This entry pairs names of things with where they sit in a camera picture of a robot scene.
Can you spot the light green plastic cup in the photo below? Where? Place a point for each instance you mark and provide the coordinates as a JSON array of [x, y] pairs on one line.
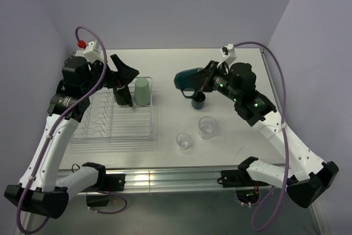
[[142, 93]]

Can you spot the aluminium rail frame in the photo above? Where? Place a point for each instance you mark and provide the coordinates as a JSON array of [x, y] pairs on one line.
[[168, 201]]

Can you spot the dark blue mug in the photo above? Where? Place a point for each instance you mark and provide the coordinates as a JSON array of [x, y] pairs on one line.
[[198, 101]]

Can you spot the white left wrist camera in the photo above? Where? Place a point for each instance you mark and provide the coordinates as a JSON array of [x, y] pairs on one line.
[[92, 52]]

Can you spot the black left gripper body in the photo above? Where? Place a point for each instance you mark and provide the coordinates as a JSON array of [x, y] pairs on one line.
[[109, 79]]

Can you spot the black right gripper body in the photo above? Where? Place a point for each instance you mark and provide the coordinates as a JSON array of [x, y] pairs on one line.
[[218, 78]]

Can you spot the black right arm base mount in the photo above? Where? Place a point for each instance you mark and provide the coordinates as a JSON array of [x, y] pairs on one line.
[[237, 179]]

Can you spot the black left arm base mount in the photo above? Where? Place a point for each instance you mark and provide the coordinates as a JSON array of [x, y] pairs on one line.
[[111, 183]]

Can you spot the large clear glass cup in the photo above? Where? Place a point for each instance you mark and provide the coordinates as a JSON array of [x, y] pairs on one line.
[[207, 127]]

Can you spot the dark green mug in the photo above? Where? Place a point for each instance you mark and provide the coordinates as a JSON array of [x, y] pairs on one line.
[[177, 83]]

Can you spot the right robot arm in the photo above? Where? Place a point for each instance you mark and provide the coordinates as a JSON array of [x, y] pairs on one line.
[[307, 176]]

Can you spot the small clear glass cup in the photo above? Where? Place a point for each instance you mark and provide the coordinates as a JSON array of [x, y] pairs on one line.
[[184, 140]]

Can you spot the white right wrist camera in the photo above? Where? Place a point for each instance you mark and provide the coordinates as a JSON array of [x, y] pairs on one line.
[[228, 55]]

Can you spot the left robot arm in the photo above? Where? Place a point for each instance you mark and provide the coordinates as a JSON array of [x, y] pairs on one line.
[[39, 191]]

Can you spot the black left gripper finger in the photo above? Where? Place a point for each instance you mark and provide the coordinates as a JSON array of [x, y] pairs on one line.
[[126, 75], [117, 62]]

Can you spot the black mug cream interior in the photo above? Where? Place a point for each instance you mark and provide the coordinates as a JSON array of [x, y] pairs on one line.
[[122, 96]]

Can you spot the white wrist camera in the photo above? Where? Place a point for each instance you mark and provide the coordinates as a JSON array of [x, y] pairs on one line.
[[228, 55], [92, 52]]

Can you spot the clear wire dish rack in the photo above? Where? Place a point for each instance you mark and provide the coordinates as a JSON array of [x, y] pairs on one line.
[[106, 121]]

